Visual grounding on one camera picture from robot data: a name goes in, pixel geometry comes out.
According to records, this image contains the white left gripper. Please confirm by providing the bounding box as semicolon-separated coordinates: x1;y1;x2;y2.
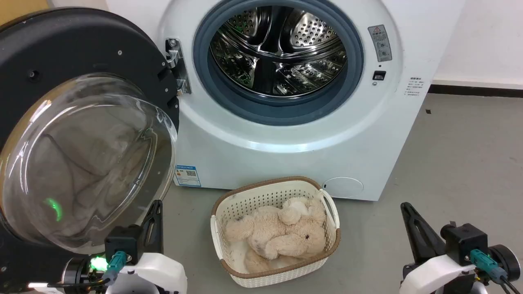
104;200;188;294

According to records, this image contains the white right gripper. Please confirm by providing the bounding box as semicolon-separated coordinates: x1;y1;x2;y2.
399;202;478;294

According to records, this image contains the black round glass washer door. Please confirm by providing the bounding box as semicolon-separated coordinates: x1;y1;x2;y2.
0;7;181;283

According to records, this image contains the white front-load washing machine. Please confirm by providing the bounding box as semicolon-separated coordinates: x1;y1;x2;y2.
105;0;466;202

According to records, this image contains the metal door hinge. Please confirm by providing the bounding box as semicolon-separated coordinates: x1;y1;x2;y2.
165;38;192;96

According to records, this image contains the blue energy sticker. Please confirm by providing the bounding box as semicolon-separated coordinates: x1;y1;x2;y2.
174;165;202;187

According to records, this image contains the round white filter cover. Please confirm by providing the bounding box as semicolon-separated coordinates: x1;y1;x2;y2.
322;176;364;200

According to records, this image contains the cream plastic laundry basket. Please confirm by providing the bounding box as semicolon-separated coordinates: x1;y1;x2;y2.
210;176;341;288

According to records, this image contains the beige plush teddy bear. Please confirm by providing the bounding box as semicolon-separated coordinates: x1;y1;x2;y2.
224;195;328;274

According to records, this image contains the grey warning label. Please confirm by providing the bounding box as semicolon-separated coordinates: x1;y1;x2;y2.
367;24;393;63

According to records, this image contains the stainless steel washer drum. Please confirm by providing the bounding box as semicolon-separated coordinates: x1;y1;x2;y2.
209;8;348;98

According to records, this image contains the yellow wooden panel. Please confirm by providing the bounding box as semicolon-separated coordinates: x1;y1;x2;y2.
0;0;54;26

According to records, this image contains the teal plug right gripper cable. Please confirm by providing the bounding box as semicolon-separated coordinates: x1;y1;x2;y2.
469;249;523;294

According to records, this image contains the black wall baseboard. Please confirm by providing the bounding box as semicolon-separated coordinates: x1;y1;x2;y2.
427;83;523;99

